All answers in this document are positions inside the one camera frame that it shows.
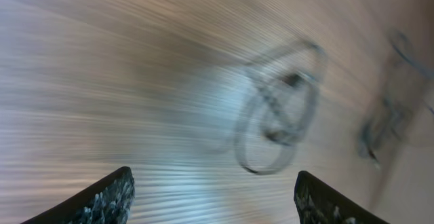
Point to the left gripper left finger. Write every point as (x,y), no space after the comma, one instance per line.
(108,201)

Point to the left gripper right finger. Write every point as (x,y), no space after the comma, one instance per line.
(318,203)

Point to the black usb cable end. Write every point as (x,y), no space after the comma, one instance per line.
(401,84)

